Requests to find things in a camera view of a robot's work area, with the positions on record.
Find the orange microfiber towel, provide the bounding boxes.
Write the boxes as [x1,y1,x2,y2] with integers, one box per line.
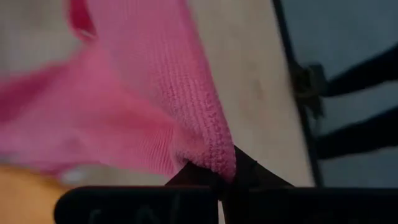
[0,164,75,224]

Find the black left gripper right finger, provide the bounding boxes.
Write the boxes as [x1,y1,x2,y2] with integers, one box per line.
[221,145,294,224]

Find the pink microfiber towel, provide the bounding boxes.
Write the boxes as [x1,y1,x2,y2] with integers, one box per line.
[0,0,237,184]

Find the person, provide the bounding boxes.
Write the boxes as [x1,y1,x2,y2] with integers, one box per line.
[317,43,398,160]

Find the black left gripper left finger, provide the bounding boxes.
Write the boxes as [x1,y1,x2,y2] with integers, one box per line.
[164,161,223,202]

